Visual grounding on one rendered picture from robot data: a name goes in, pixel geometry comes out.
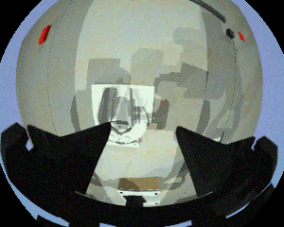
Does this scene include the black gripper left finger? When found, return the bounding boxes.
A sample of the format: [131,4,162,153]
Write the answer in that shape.
[26,122,112,196]

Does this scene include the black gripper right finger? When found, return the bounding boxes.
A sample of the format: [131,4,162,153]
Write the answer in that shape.
[176,126,256,197]

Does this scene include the red rectangular block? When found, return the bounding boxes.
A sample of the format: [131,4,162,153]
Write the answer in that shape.
[37,26,51,44]

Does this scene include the grey flat bar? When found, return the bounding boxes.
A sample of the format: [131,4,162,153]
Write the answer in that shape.
[190,0,225,23]

